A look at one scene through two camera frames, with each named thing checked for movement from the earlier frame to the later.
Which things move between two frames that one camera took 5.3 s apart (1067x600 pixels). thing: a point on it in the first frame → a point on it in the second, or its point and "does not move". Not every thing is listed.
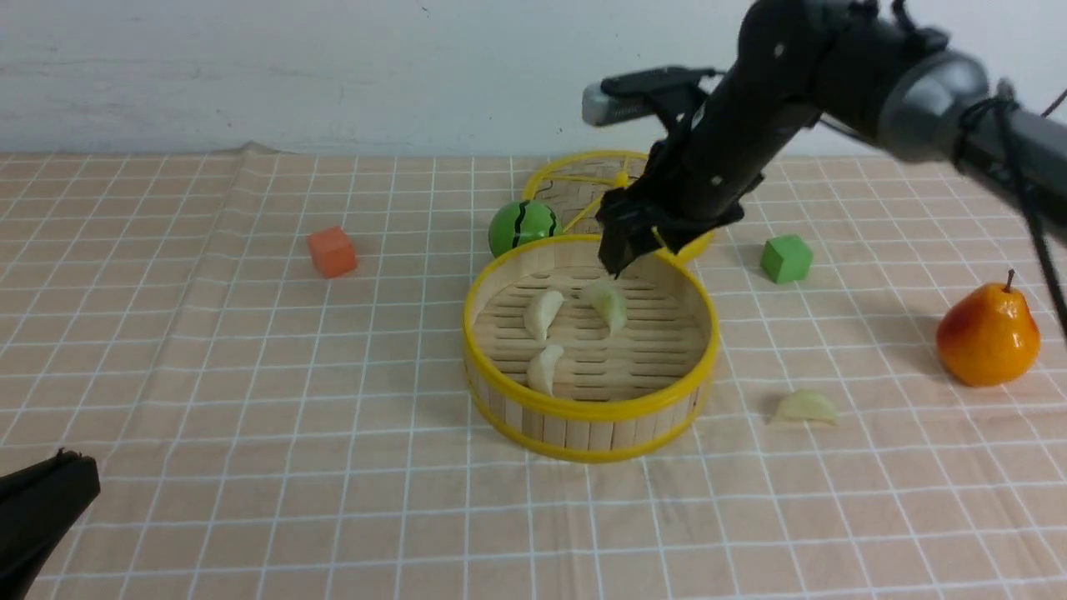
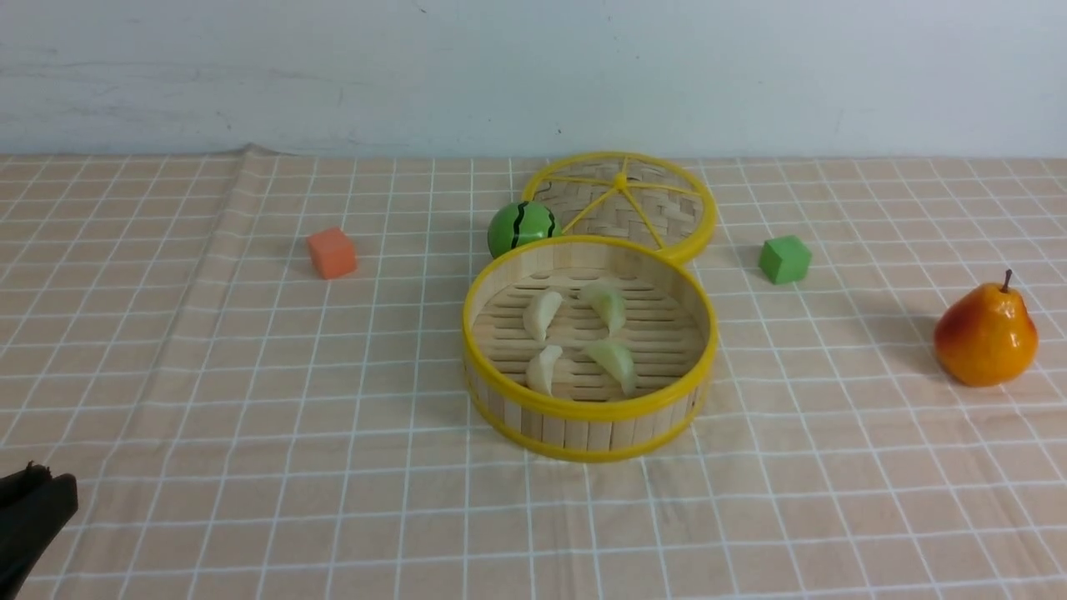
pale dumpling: (542, 367) does not move
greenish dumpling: (608, 297) does not move
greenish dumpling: (805, 405) → (617, 358)
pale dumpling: (538, 315) does not move
